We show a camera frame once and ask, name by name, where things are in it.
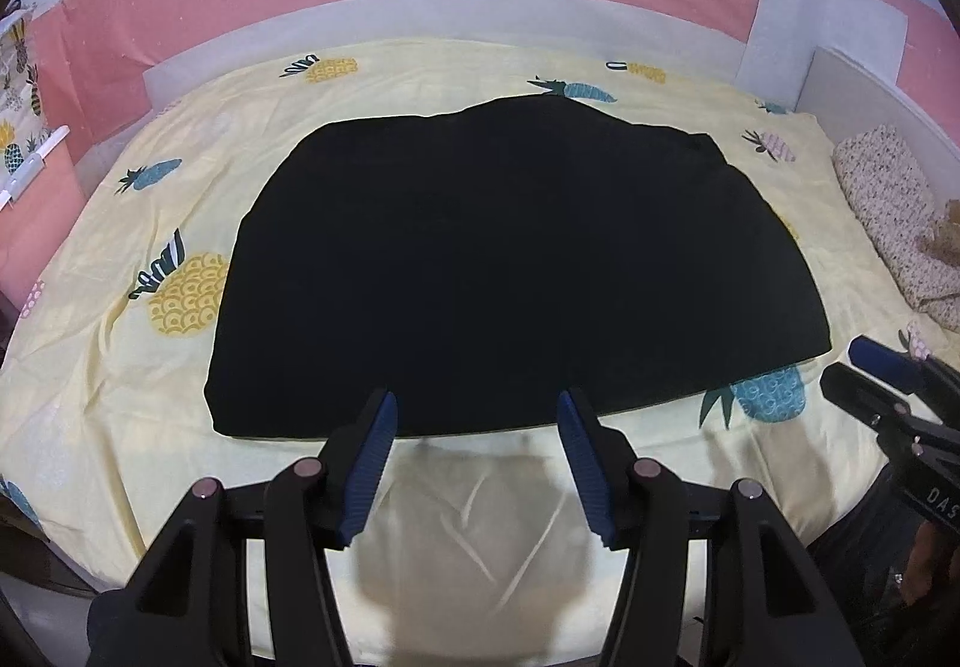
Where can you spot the brown plush toy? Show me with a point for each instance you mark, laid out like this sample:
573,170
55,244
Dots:
949,232

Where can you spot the floral patterned pillow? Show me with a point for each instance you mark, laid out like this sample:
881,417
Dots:
892,209

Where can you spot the yellow pineapple print bed sheet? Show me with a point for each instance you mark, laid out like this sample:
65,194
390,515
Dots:
112,337

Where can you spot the person's right hand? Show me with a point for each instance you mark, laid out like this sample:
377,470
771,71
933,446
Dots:
930,562

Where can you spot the black garment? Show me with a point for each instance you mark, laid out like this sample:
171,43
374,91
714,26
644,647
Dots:
510,262

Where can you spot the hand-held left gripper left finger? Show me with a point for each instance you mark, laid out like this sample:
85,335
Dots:
371,464

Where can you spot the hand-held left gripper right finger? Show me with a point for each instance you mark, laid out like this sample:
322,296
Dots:
585,464

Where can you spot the pineapple print hanging organizer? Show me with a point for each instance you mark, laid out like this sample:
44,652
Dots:
19,112

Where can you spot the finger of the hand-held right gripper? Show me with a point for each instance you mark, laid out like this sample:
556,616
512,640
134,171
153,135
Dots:
855,393
885,358

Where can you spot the white headboard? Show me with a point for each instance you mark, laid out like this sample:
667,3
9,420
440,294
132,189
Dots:
862,89

